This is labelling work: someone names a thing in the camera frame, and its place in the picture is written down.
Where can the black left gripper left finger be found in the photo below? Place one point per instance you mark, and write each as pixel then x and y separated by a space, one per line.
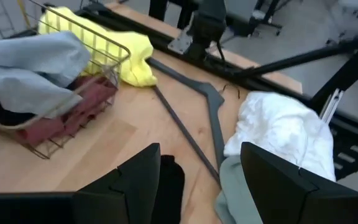
pixel 135 186

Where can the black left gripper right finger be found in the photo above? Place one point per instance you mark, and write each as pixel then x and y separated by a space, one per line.
pixel 278 193

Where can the white textured cloth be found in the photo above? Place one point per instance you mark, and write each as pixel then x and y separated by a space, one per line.
pixel 278 124

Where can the maroon cloth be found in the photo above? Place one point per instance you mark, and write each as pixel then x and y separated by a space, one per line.
pixel 89 96

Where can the light grey cloth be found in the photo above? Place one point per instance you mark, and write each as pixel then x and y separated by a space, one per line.
pixel 26 62

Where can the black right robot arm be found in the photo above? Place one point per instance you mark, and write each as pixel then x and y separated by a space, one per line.
pixel 207 25

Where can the sage green cloth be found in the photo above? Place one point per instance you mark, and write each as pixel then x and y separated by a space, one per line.
pixel 232 193

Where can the grey clothes hanger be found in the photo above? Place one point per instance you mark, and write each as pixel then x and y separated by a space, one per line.
pixel 213 99

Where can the yellow cloth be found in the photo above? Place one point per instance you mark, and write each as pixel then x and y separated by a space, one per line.
pixel 132 49

